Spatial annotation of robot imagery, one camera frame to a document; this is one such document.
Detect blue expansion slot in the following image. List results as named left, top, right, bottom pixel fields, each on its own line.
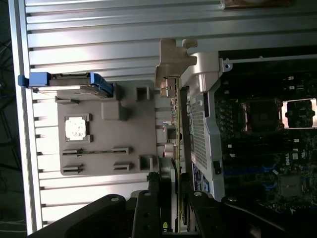
left=224, top=165, right=279, bottom=176

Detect gray parts rack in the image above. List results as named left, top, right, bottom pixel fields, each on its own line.
left=54, top=79, right=160, bottom=177

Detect open black PC case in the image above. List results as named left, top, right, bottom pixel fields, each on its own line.
left=179, top=38, right=317, bottom=224

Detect black RAM slots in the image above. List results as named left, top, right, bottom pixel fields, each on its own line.
left=226, top=137, right=294, bottom=163

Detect silver CPU chip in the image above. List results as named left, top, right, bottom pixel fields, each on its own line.
left=64, top=116, right=87, bottom=141

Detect CPU socket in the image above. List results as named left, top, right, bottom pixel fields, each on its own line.
left=240, top=98, right=283, bottom=134

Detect green motherboard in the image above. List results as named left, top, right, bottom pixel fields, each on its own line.
left=214, top=71, right=317, bottom=219

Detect metal socket cover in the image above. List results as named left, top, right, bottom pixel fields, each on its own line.
left=282, top=98, right=317, bottom=130

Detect hard disk in blue caddy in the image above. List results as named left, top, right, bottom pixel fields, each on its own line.
left=18, top=71, right=117, bottom=100

